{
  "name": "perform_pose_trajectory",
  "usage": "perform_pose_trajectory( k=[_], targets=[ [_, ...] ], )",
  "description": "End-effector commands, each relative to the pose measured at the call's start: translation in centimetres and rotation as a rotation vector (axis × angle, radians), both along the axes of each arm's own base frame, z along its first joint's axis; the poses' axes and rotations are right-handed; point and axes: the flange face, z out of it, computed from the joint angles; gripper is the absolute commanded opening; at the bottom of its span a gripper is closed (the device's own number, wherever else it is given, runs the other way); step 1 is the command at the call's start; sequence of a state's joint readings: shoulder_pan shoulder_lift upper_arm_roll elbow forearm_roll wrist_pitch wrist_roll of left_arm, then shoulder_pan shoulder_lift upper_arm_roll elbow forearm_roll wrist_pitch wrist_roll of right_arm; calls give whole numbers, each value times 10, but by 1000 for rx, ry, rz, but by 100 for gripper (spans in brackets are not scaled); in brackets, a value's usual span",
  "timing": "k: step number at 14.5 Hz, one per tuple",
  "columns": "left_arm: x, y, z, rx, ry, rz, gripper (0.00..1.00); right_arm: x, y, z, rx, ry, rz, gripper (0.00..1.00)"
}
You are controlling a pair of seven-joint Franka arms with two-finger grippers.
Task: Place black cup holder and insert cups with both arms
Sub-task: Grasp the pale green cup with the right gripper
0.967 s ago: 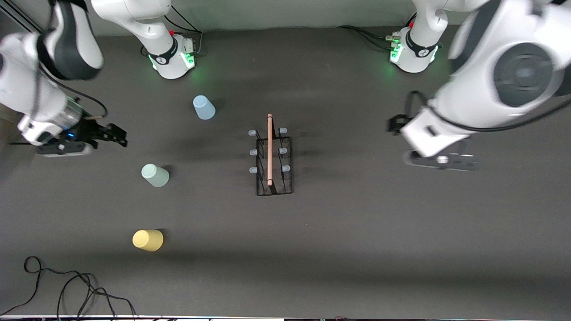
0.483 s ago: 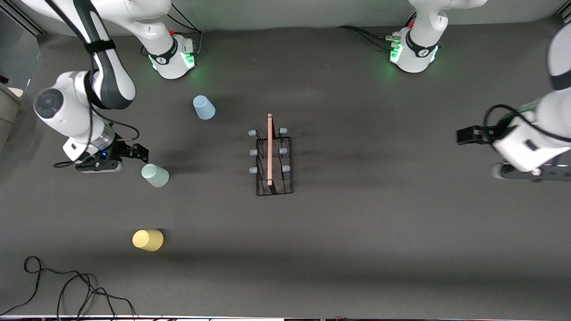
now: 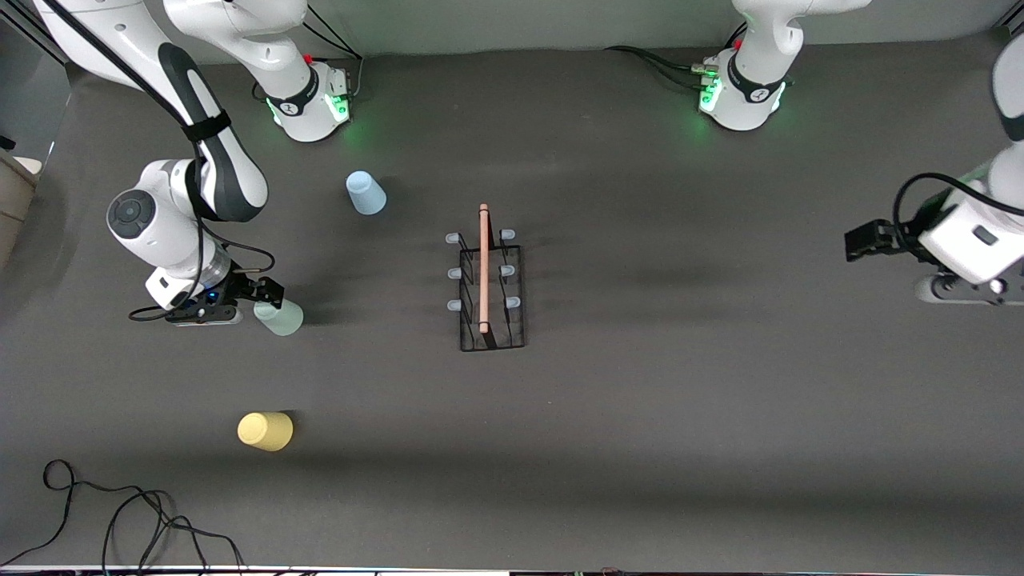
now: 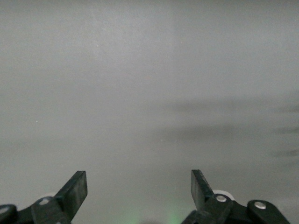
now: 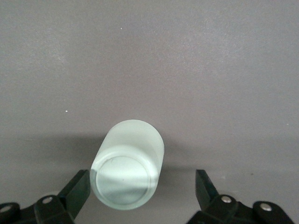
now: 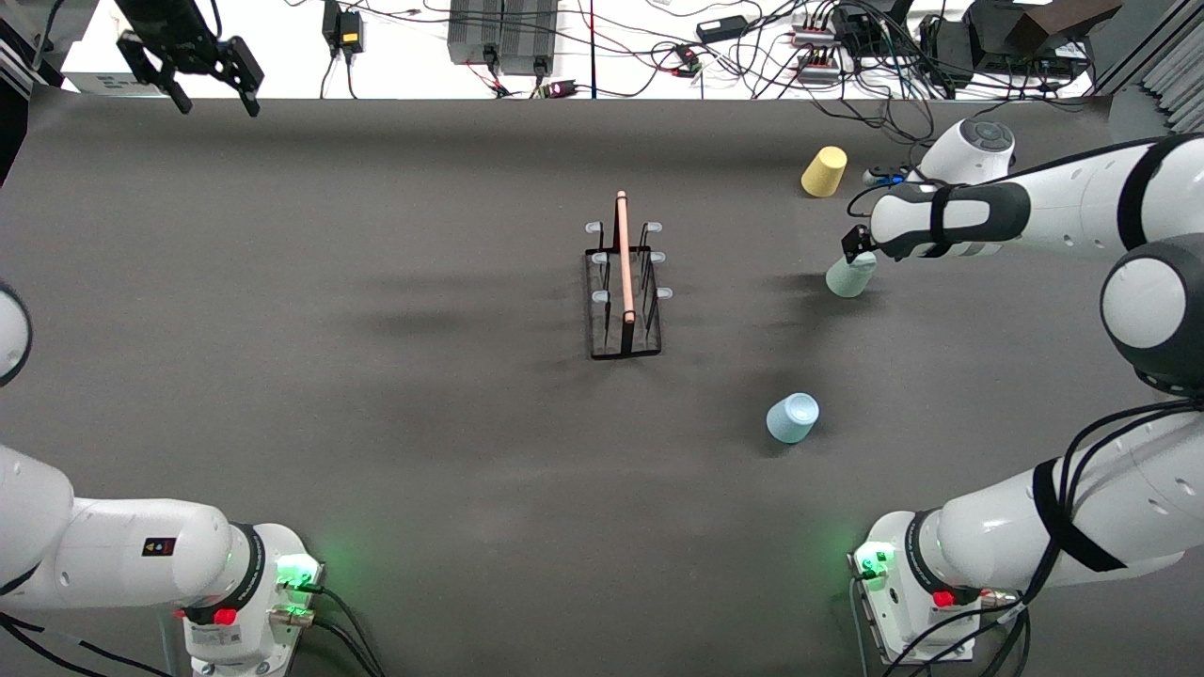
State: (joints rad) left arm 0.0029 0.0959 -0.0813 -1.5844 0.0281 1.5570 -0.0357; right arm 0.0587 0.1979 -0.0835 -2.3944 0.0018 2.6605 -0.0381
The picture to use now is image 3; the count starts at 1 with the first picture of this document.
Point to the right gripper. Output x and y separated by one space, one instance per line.
241 287

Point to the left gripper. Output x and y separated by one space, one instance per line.
902 238

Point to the pale green plastic cup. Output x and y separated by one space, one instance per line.
283 322

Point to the yellow plastic cup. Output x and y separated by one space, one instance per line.
266 432

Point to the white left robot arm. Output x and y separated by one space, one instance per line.
748 96

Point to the light blue plastic cup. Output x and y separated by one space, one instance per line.
366 196

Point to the beige furniture piece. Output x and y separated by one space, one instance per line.
12 200

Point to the dark grey table mat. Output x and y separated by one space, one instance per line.
640 440

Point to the dark metal frame bar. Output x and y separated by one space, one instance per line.
32 38

